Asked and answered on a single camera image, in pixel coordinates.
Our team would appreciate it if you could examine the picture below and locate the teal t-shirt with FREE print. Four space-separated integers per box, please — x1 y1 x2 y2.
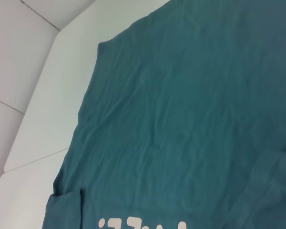
45 0 286 229

